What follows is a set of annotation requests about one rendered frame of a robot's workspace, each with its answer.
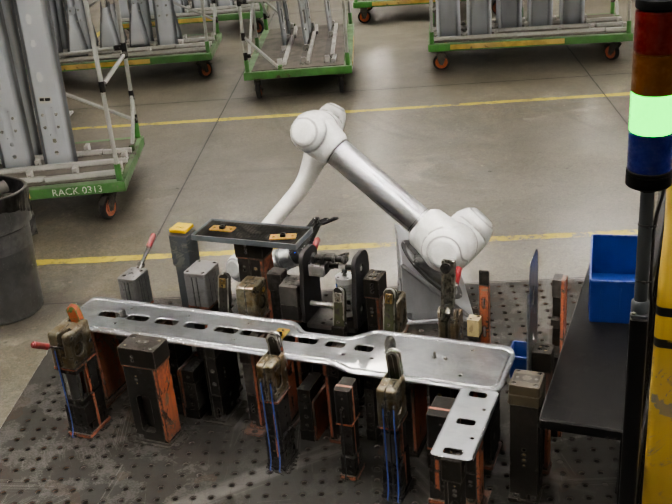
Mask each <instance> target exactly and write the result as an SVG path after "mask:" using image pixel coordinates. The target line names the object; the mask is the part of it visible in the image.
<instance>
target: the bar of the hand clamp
mask: <svg viewBox="0 0 672 504"><path fill-rule="evenodd" d="M440 270H441V320H443V319H444V318H445V314H444V311H445V304H447V305H451V315H450V320H451V321H453V312H454V309H455V286H456V260H455V259H445V258H444V259H443V260H442V261H441V266H440Z"/></svg>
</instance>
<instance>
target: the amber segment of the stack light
mask: <svg viewBox="0 0 672 504"><path fill-rule="evenodd" d="M631 91H632V92H633V93H634V94H636V95H640V96H646V97H664V96H669V95H672V54H670V55H660V56H652V55H642V54H638V53H636V52H635V51H633V59H632V77H631Z"/></svg>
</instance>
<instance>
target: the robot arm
mask: <svg viewBox="0 0 672 504"><path fill-rule="evenodd" d="M345 121H346V112H345V110H344V108H342V107H340V106H338V105H336V104H334V103H327V104H325V105H324V106H323V107H322V108H321V109H320V110H312V111H307V112H304V113H302V114H300V115H299V116H298V117H297V118H296V119H295V121H294V122H293V124H292V125H291V129H290V136H291V140H292V142H293V143H294V145H295V146H296V147H297V148H298V149H299V150H301V151H303V152H304V154H303V159H302V163H301V167H300V170H299V173H298V176H297V178H296V180H295V182H294V183H293V185H292V186H291V187H290V189H289V190H288V191H287V192H286V194H285V195H284V196H283V197H282V198H281V200H280V201H279V202H278V203H277V204H276V206H275V207H274V208H273V209H272V210H271V212H270V213H269V214H268V215H267V216H266V217H265V219H264V220H263V221H262V222H261V223H272V224H280V223H281V222H282V221H283V220H284V219H285V218H286V217H287V216H288V215H289V214H290V212H291V211H292V210H293V209H294V208H295V207H296V206H297V205H298V204H299V203H300V201H301V200H302V199H303V198H304V197H305V195H306V194H307V193H308V191H309V190H310V188H311V187H312V185H313V184H314V182H315V180H316V179H317V177H318V175H319V174H320V172H321V171H322V169H323V168H324V166H325V165H326V164H328V163H329V164H330V165H331V166H332V167H334V168H335V169H336V170H337V171H338V172H339V173H341V174H342V175H343V176H344V177H345V178H346V179H348V180H349V181H350V182H351V183H352V184H353V185H355V186H356V187H357V188H358V189H359V190H360V191H362V192H363V193H364V194H365V195H366V196H367V197H369V198H370V199H371V200H372V201H373V202H374V203H376V204H377V205H378V206H379V207H380V208H381V209H383V210H384V211H385V212H386V213H387V214H388V215H390V216H391V217H392V218H393V219H394V220H395V221H397V222H398V223H399V224H400V225H401V226H402V227H404V228H405V229H406V230H407V231H408V232H409V242H408V243H407V245H406V246H407V248H408V249H409V250H410V251H411V252H412V253H413V254H414V260H413V262H414V263H415V265H416V266H417V267H418V268H420V269H421V270H423V271H424V272H425V273H426V274H427V275H429V276H430V277H431V278H432V279H434V280H435V281H436V282H437V283H438V284H440V285H441V270H440V266H441V261H442V260H443V259H444V258H445V259H455V260H456V267H457V266H460V267H461V268H462V269H463V268H464V267H466V266H467V265H468V264H469V263H470V262H471V261H472V260H473V259H474V258H475V257H476V256H477V255H478V254H479V253H480V252H481V251H482V250H483V248H484V247H485V246H486V245H487V244H488V242H489V240H490V238H491V235H492V231H493V229H492V223H491V221H490V220H489V219H488V218H487V217H486V216H485V215H484V214H483V213H482V212H481V211H479V210H478V209H477V208H470V207H469V208H465V209H462V210H460V211H458V212H456V213H455V214H454V215H453V216H452V217H450V216H448V215H447V214H445V213H444V212H442V211H441V210H439V209H431V210H428V209H427V208H426V207H425V206H423V205H422V204H421V203H420V202H419V201H418V200H416V199H415V198H414V197H413V196H412V195H411V194H409V193H408V192H407V191H406V190H405V189H403V188H402V187H401V186H400V185H399V184H398V183H396V182H395V181H394V180H393V179H392V178H391V177H389V176H388V175H387V174H386V173H385V172H383V171H382V170H381V169H380V168H379V167H378V166H376V165H375V164H374V163H373V162H372V161H371V160H369V159H368V158H367V157H366V156H365V155H363V154H362V153H361V152H360V151H359V150H358V149H356V148H355V147H354V146H353V145H352V144H351V143H349V142H348V141H347V137H346V134H345V133H344V132H343V130H344V127H345ZM337 219H339V218H338V217H332V218H330V219H329V218H323V219H321V220H320V218H319V217H314V218H313V219H312V220H311V221H310V222H309V224H308V225H307V227H313V226H314V227H313V233H312V234H311V235H310V236H309V237H308V238H307V239H306V240H305V241H304V242H303V243H302V244H301V245H300V247H299V248H298V249H297V250H290V249H279V248H278V249H273V251H272V256H273V265H274V267H278V268H286V269H287V271H288V270H290V269H292V268H294V267H297V266H299V263H298V260H299V254H300V252H301V251H302V250H303V248H304V247H306V245H308V244H310V245H312V244H313V241H314V238H315V236H316V234H317V232H318V230H319V228H320V226H321V225H325V224H328V223H330V222H333V221H335V220H337ZM226 272H227V273H229V274H230V275H231V278H232V279H234V280H236V281H238V282H240V275H239V264H238V260H237V258H236V256H235V253H234V254H233V255H232V256H231V257H230V258H229V259H228V260H227V262H226Z"/></svg>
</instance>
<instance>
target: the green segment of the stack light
mask: <svg viewBox="0 0 672 504"><path fill-rule="evenodd" d="M629 131H630V132H632V133H633V134H636V135H639V136H645V137H660V136H666V135H669V134H671V133H672V95H669V96H664V97H646V96H640V95H636V94H634V93H633V92H632V91H631V96H630V114H629Z"/></svg>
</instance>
